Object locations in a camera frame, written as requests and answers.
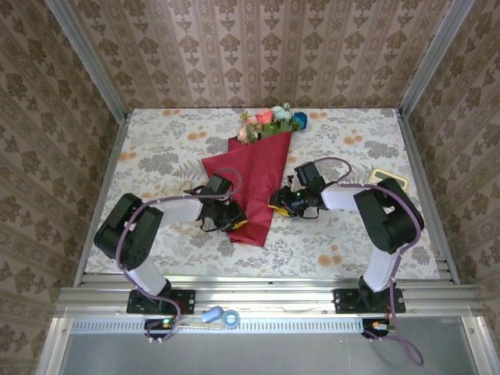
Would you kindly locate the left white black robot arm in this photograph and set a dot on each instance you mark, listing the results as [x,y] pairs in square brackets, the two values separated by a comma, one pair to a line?
[129,234]

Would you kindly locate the light blue cylinder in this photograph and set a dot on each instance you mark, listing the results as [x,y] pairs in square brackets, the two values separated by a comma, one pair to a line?
[213,314]

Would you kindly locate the artificial flower bunch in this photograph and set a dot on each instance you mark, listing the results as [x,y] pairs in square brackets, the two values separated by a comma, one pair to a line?
[265,117]

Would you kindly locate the black controller board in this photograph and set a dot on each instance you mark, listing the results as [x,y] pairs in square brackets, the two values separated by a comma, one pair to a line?
[377,328]
[156,326]

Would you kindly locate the dark red wrapping paper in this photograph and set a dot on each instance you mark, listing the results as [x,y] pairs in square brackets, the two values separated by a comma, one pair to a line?
[258,179]

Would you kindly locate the aluminium frame beam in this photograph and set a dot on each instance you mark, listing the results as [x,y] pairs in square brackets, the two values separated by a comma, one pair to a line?
[273,297]

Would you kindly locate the aluminium frame post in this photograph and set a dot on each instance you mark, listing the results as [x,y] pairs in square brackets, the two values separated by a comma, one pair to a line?
[93,62]
[431,58]

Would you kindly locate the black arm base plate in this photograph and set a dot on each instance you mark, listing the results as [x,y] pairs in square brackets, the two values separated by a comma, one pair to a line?
[187,301]
[343,301]

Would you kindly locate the floral tablecloth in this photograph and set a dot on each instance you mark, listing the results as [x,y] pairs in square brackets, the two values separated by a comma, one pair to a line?
[176,136]

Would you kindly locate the grey metal sheet panel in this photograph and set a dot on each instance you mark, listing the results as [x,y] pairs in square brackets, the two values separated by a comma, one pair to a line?
[273,355]

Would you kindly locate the yellow calculator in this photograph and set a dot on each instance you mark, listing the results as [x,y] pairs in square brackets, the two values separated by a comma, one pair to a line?
[381,175]

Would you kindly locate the aluminium table side rail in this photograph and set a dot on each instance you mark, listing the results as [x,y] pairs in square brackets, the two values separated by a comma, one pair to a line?
[414,156]
[113,156]

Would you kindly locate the blue tape roll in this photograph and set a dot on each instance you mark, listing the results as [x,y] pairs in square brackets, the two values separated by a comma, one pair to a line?
[230,318]

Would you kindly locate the aluminium frame leg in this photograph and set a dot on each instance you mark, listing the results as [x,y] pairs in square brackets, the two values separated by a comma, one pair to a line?
[478,343]
[52,347]

